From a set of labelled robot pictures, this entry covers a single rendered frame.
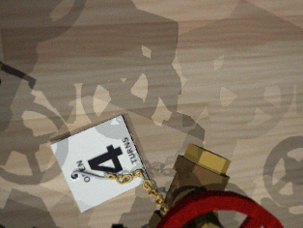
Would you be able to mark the white tag with black number 4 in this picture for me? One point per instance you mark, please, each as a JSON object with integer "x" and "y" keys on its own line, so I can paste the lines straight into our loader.
{"x": 107, "y": 164}

